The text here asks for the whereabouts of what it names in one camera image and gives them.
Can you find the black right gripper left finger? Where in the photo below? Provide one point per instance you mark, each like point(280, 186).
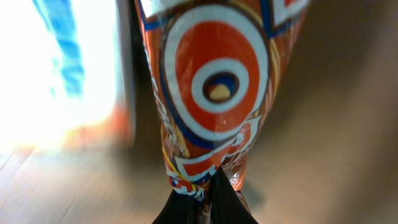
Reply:
point(181, 209)

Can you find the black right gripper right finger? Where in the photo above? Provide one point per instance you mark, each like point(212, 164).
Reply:
point(226, 206)

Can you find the red chocolate bar wrapper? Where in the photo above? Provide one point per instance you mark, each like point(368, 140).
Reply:
point(215, 68)

